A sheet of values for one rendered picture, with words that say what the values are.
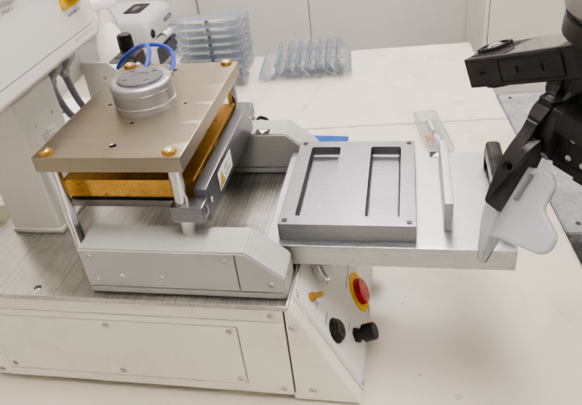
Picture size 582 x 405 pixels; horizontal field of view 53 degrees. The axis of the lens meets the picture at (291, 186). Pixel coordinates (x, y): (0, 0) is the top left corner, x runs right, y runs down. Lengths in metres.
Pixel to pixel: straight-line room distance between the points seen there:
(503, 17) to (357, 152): 2.14
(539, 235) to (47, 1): 0.66
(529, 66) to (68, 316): 0.63
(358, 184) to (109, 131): 0.32
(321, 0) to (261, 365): 2.63
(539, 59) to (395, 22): 2.84
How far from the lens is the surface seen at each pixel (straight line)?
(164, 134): 0.70
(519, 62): 0.47
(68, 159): 0.70
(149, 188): 0.72
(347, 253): 0.71
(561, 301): 0.99
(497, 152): 0.81
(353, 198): 0.74
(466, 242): 0.71
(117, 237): 0.74
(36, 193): 0.89
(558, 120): 0.45
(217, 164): 0.73
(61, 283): 0.82
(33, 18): 0.82
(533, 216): 0.47
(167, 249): 0.70
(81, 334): 0.85
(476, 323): 0.93
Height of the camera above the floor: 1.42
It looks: 33 degrees down
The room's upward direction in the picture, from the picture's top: 7 degrees counter-clockwise
